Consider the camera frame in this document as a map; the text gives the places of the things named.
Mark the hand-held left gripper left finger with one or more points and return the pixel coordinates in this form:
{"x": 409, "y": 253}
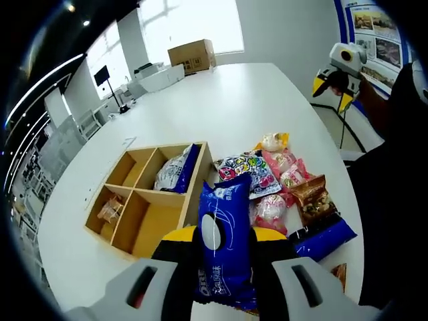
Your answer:
{"x": 110, "y": 301}

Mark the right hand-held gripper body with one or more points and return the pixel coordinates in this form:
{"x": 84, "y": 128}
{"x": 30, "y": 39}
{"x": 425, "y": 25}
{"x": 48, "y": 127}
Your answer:
{"x": 356, "y": 58}

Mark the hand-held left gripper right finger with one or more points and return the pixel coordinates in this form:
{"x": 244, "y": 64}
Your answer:
{"x": 334, "y": 301}

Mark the golden mixed nuts packet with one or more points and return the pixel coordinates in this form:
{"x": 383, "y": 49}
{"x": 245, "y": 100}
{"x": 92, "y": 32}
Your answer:
{"x": 339, "y": 275}
{"x": 112, "y": 209}
{"x": 314, "y": 199}

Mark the blue Oreo cookie packet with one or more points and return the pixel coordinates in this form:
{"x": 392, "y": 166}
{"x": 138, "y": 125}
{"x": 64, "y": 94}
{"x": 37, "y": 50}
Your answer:
{"x": 217, "y": 200}
{"x": 321, "y": 239}

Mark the yellow marshmallow packet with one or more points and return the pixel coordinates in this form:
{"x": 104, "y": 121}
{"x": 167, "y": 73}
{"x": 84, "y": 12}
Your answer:
{"x": 275, "y": 142}

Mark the wooden divided container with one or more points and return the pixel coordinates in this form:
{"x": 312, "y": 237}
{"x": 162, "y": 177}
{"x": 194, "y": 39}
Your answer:
{"x": 160, "y": 214}

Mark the blue white QQ candy packet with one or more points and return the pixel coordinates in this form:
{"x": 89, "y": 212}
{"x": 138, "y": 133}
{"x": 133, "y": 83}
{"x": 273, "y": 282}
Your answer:
{"x": 175, "y": 170}

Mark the white chest device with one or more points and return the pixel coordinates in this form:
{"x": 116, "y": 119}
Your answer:
{"x": 421, "y": 80}

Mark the person in black shirt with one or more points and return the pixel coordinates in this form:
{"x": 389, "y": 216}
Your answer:
{"x": 394, "y": 200}

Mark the cardboard box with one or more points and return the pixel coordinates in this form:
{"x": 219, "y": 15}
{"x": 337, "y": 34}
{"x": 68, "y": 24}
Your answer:
{"x": 192, "y": 57}

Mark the white plastic tub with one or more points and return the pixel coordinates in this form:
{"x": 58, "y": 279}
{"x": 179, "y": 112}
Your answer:
{"x": 160, "y": 77}

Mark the group of white office chairs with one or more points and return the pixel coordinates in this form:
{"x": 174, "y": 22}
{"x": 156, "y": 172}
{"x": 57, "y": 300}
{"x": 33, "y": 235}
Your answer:
{"x": 88, "y": 123}

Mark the small black device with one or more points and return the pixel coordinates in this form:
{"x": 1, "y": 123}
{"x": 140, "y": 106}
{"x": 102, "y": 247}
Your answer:
{"x": 124, "y": 108}

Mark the black screen on floor stand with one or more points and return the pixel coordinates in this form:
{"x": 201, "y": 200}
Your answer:
{"x": 102, "y": 75}

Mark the wall poster board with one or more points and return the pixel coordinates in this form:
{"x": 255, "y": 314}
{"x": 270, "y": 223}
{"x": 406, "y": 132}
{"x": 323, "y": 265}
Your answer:
{"x": 378, "y": 43}

